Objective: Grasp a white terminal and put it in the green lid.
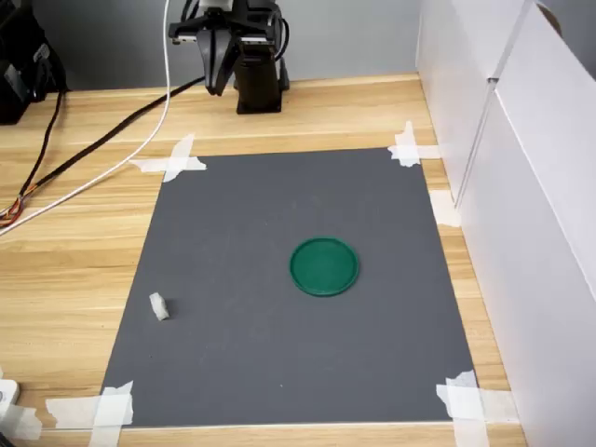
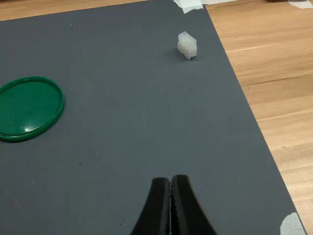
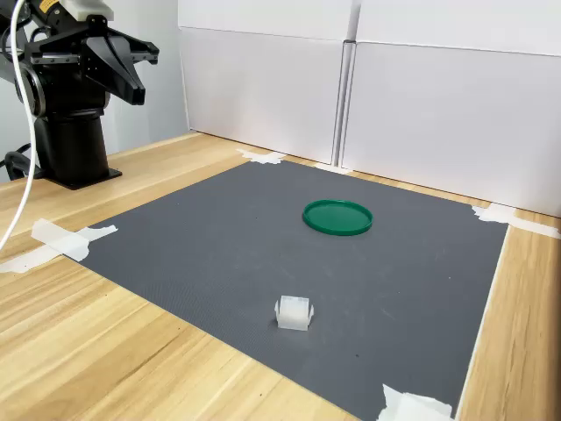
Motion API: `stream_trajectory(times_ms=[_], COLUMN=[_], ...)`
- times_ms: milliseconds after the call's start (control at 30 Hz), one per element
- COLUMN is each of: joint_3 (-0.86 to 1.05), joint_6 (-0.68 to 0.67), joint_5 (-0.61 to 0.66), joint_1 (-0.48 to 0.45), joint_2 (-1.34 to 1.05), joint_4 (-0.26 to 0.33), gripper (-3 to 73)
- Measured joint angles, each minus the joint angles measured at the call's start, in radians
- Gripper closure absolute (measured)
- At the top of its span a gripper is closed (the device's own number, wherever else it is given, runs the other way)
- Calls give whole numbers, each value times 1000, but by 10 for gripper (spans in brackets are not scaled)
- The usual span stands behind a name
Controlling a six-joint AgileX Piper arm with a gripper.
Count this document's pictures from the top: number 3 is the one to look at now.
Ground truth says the round green lid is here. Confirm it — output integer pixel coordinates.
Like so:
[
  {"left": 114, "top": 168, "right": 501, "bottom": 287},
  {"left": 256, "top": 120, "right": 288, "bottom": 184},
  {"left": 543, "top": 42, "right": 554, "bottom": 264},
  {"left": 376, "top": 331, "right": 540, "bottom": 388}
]
[{"left": 302, "top": 199, "right": 374, "bottom": 237}]

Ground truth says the dark grey mat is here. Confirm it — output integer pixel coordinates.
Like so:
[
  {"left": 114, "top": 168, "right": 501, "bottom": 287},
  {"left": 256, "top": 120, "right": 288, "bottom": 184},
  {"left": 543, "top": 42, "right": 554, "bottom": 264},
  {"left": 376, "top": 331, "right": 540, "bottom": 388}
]
[{"left": 65, "top": 160, "right": 512, "bottom": 421}]

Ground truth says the small white plastic terminal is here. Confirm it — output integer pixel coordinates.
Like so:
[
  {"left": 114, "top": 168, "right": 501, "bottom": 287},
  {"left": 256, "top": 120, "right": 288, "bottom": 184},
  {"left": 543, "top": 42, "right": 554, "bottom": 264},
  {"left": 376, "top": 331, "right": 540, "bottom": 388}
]
[{"left": 273, "top": 295, "right": 316, "bottom": 331}]

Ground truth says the white tape piece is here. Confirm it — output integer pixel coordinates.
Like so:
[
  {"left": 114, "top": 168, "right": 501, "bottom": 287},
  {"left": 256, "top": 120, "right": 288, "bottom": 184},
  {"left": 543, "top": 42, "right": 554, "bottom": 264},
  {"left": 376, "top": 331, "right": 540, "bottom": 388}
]
[
  {"left": 236, "top": 147, "right": 288, "bottom": 166},
  {"left": 376, "top": 383, "right": 455, "bottom": 421},
  {"left": 0, "top": 244, "right": 60, "bottom": 275},
  {"left": 30, "top": 218, "right": 119, "bottom": 263},
  {"left": 471, "top": 202, "right": 561, "bottom": 240},
  {"left": 313, "top": 161, "right": 352, "bottom": 175}
]

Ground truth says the white partition panel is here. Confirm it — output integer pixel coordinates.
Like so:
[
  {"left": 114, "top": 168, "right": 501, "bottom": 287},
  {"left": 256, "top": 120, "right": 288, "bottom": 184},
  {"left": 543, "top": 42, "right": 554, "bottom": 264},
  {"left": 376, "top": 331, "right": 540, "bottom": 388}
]
[
  {"left": 340, "top": 41, "right": 561, "bottom": 218},
  {"left": 178, "top": 25, "right": 345, "bottom": 167}
]

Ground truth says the white camera cable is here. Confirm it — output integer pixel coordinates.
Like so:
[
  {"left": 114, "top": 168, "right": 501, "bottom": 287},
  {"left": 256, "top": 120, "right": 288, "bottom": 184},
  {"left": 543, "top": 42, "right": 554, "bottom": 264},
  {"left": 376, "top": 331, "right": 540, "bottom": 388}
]
[{"left": 0, "top": 0, "right": 37, "bottom": 252}]

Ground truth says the white camera box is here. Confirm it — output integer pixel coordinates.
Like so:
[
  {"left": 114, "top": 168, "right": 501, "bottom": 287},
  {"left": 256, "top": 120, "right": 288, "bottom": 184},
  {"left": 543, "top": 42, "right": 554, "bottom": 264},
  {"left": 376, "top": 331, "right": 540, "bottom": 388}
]
[{"left": 60, "top": 0, "right": 116, "bottom": 22}]

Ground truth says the black cable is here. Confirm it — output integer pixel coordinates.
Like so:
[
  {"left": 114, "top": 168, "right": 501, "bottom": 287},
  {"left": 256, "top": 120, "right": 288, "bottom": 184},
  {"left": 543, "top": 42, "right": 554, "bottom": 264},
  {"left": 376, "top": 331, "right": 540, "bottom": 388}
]
[{"left": 0, "top": 143, "right": 46, "bottom": 182}]

